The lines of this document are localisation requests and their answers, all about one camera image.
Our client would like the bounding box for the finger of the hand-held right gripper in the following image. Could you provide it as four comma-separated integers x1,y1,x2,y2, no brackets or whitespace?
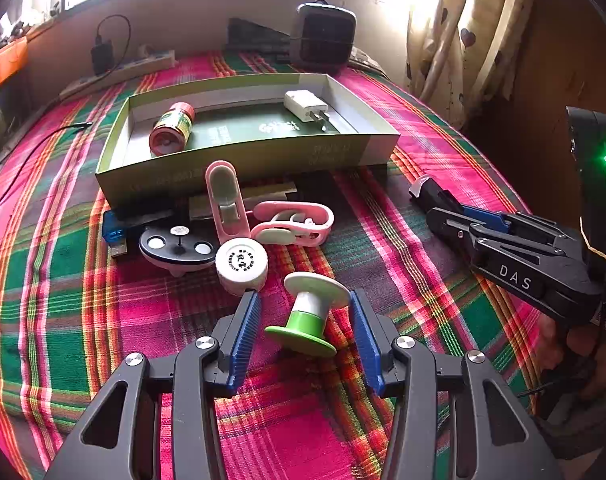
426,207,578,263
455,203,571,241

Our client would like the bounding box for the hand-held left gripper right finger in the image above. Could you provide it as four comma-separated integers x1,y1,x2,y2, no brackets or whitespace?
349,290,564,480

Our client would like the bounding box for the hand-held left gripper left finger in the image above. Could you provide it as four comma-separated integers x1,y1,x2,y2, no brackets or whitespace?
43,290,262,480

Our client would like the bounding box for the black tool with white tip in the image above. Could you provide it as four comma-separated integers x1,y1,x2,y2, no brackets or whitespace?
408,175,464,211

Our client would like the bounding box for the green and white spool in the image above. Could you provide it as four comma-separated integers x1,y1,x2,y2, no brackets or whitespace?
264,272,351,358

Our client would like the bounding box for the white round jar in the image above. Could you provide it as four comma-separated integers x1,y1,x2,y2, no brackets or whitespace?
214,239,270,296

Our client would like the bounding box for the black oval magnet holder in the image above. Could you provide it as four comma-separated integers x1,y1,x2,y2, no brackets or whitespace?
138,224,219,277

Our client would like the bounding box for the pink plastic clip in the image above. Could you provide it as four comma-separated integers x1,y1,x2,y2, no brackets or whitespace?
250,201,335,247
204,160,251,241

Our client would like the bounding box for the green cardboard box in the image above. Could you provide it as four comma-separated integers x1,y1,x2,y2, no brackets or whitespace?
94,73,401,209

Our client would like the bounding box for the blue USB module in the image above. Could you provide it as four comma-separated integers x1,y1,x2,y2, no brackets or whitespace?
102,207,144,259

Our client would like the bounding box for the heart print curtain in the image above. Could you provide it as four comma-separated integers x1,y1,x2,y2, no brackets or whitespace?
405,0,538,131

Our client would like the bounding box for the white USB charger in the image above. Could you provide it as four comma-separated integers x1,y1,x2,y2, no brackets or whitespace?
284,90,331,128

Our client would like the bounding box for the red cap medicine bottle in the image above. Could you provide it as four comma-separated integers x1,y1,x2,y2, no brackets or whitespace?
149,102,195,157

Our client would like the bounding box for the grey and black speaker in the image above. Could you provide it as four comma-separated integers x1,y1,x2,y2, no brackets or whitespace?
289,0,358,77

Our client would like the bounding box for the white power strip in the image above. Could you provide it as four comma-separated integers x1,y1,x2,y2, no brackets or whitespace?
59,50,178,101

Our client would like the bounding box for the black USB cable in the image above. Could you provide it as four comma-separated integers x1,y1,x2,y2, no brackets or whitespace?
0,121,93,218

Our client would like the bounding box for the black power adapter with cable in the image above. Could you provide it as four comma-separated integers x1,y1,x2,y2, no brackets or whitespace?
92,15,132,76

